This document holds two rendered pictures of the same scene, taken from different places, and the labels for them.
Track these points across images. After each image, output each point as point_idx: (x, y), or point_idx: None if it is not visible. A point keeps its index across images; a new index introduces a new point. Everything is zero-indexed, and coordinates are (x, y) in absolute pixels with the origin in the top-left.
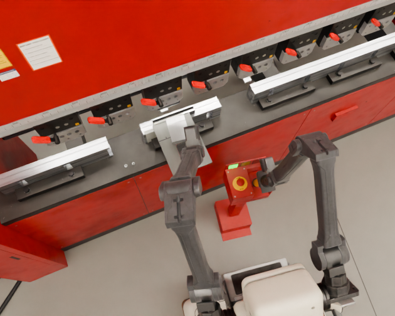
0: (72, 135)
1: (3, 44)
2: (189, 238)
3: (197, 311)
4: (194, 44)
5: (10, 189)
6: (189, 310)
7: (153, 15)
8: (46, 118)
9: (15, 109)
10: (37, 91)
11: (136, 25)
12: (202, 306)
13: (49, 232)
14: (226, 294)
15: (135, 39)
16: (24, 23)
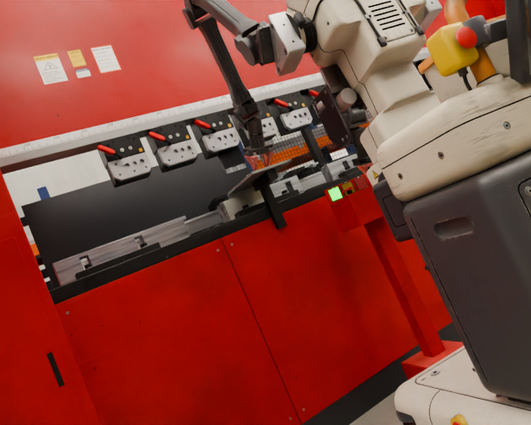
0: (137, 166)
1: (82, 45)
2: None
3: (252, 34)
4: (221, 76)
5: (69, 274)
6: (403, 389)
7: (179, 44)
8: (111, 132)
9: (85, 112)
10: (104, 96)
11: (168, 49)
12: (254, 31)
13: (119, 388)
14: (321, 99)
15: (171, 61)
16: (96, 34)
